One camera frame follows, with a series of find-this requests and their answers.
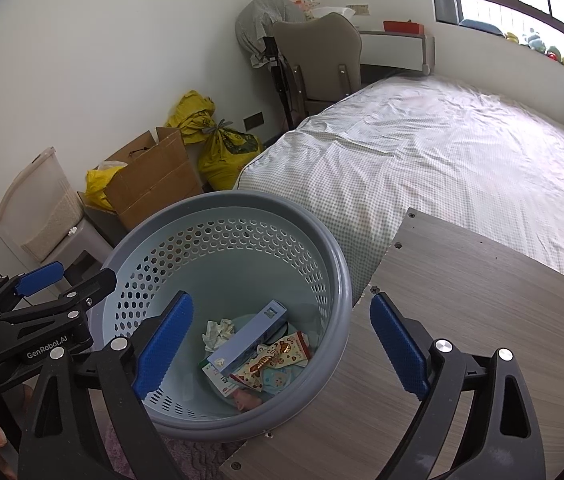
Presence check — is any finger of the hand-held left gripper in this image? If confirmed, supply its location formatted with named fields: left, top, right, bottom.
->
left=0, top=267, right=117, bottom=328
left=0, top=261, right=65, bottom=311

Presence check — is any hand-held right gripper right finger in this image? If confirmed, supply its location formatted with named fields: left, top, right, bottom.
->
left=369, top=291, right=548, bottom=480

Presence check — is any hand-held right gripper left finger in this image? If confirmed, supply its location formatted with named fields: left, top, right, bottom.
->
left=16, top=291, right=195, bottom=480

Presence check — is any cream paper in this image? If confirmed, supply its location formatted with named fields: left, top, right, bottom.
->
left=203, top=317, right=237, bottom=353

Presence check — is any blue cartoon rabbit box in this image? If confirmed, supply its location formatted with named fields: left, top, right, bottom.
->
left=207, top=299, right=287, bottom=376

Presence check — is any pink pig toy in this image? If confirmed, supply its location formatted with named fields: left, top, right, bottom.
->
left=232, top=390, right=265, bottom=413

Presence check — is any red patterned snack packet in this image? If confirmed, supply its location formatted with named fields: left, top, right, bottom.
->
left=229, top=331, right=310, bottom=392

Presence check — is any blue-grey perforated plastic basket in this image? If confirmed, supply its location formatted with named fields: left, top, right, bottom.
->
left=84, top=191, right=353, bottom=442

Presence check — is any grey plastic stool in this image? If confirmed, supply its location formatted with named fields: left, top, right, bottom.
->
left=54, top=220, right=115, bottom=283

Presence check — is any translucent white storage bin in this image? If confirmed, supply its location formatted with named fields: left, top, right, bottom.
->
left=0, top=146, right=85, bottom=263

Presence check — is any small yellow plastic bag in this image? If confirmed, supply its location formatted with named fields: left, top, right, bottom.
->
left=84, top=160, right=130, bottom=211

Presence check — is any brown cardboard box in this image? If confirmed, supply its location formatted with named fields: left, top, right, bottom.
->
left=94, top=127, right=205, bottom=231

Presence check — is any yellow plastic bag with ribbon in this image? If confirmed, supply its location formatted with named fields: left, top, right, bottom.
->
left=197, top=127, right=263, bottom=191

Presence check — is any bed with checked sheet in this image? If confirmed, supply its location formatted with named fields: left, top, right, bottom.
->
left=237, top=74, right=564, bottom=306

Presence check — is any grey-brown upholstered chair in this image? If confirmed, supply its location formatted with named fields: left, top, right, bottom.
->
left=264, top=12, right=363, bottom=128

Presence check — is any grey garment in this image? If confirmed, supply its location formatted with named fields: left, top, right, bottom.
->
left=235, top=0, right=307, bottom=68

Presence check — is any blue cushion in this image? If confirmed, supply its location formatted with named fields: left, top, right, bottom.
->
left=459, top=19, right=505, bottom=36

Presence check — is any row of plush toys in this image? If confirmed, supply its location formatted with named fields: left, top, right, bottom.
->
left=504, top=30, right=564, bottom=91

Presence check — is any white tissue box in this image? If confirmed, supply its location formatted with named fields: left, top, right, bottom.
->
left=312, top=6, right=357, bottom=21

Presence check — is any white wall desk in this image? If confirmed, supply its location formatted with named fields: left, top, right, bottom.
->
left=359, top=30, right=435, bottom=78

